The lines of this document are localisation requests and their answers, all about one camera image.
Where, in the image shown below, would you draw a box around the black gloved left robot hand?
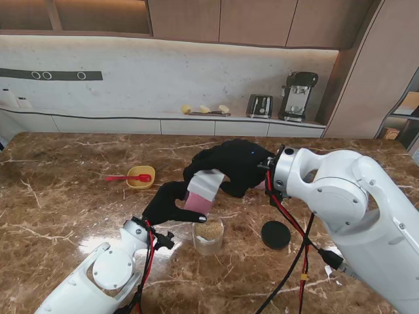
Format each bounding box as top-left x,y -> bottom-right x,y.
142,181 -> 208,226

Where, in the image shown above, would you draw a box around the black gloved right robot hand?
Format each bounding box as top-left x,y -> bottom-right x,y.
183,139 -> 275,198

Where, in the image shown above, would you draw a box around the pink container with white lid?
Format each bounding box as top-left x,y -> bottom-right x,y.
183,191 -> 214,215

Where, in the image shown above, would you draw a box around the white square container lid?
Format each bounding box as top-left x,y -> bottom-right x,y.
187,169 -> 225,201

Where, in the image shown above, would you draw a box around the red plastic spoon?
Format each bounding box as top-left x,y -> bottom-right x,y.
104,174 -> 153,183

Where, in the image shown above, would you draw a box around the clear grain jar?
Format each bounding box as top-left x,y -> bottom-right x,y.
192,218 -> 225,256

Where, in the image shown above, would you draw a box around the black round jar lid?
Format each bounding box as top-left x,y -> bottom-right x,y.
261,220 -> 291,251

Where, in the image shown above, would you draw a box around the yellow plastic bowl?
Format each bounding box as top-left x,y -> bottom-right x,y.
126,166 -> 156,189

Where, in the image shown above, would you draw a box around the black and silver toaster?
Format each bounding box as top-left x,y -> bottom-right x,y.
246,94 -> 274,119

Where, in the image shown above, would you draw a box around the dark cutting board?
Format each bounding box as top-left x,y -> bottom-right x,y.
189,111 -> 231,118

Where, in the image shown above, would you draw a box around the white counter with drawers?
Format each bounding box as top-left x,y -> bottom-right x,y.
0,107 -> 327,138

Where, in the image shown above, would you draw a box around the black espresso machine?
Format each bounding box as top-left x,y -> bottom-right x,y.
277,71 -> 319,124

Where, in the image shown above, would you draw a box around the tall brown cabinet panel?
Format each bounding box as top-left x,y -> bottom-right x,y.
322,0 -> 419,140

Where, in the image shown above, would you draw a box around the small wooden box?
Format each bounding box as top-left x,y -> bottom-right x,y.
381,127 -> 401,141

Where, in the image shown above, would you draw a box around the dark open shelf unit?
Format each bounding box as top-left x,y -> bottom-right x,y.
376,67 -> 419,152

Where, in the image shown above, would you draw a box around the tan book on shelf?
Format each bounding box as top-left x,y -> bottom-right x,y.
397,91 -> 419,116

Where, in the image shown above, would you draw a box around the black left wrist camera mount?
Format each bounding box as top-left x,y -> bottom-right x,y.
153,230 -> 175,251

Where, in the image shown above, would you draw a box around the red and black left arm cables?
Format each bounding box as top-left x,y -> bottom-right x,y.
114,219 -> 157,314

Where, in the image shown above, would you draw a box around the red and black arm cables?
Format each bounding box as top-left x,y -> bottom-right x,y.
114,219 -> 157,314
255,169 -> 346,314

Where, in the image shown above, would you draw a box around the red and black right arm cables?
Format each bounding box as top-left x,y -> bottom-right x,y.
255,169 -> 346,314

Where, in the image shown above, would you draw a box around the brown wall cabinets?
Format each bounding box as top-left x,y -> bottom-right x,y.
0,0 -> 374,50

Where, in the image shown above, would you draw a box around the black wall power strip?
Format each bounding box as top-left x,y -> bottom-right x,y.
0,67 -> 103,82

